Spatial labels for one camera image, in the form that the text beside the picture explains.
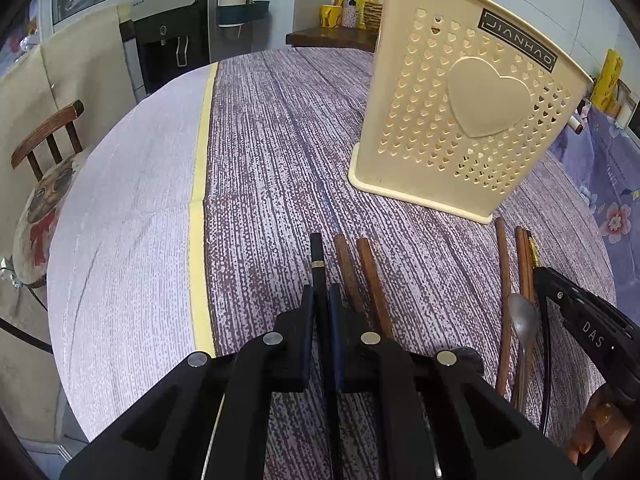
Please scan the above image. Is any metal spoon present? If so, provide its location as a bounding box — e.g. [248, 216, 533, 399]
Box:
[508, 294, 538, 413]

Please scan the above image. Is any black chopstick gold band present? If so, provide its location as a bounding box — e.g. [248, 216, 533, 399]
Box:
[310, 233, 344, 479]

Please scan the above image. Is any right hand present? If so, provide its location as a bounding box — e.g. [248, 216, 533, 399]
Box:
[565, 384, 632, 465]

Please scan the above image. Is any floral purple cloth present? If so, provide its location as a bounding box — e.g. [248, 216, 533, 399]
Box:
[551, 104, 639, 321]

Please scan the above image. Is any purple patterned tablecloth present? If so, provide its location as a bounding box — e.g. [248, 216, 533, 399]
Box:
[48, 49, 500, 438]

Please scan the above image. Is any yellow roll package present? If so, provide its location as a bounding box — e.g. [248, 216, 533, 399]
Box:
[590, 49, 624, 117]

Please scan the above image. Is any cream plastic utensil holder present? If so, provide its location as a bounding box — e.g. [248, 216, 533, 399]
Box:
[348, 0, 591, 224]

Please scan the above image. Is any wooden chair cat cushion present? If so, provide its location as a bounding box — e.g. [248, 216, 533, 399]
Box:
[11, 100, 89, 288]

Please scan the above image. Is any beige cloth cover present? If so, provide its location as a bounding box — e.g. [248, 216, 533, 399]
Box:
[1, 6, 136, 250]

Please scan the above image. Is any water dispenser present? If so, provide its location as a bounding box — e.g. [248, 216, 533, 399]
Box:
[131, 0, 209, 93]

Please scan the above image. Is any dark wooden counter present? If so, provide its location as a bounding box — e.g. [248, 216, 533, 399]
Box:
[285, 26, 378, 52]

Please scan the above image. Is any yellow cup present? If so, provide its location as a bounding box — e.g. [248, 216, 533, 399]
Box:
[319, 4, 343, 29]

